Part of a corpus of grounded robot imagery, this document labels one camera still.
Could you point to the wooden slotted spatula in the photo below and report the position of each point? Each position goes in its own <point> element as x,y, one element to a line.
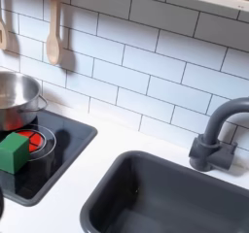
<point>2,33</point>

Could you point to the steel pot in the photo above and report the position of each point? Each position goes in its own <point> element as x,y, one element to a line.
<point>16,97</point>

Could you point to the black stove top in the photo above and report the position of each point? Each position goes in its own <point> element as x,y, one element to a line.
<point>61,146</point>

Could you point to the wooden spoon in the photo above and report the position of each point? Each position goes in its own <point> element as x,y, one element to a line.
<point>53,46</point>

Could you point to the dark grey tap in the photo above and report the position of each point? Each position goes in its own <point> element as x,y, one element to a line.
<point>210,143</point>

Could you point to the dark grey sink basin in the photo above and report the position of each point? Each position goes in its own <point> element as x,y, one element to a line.
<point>168,194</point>

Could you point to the green toy block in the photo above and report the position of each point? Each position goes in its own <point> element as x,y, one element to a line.
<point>13,152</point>

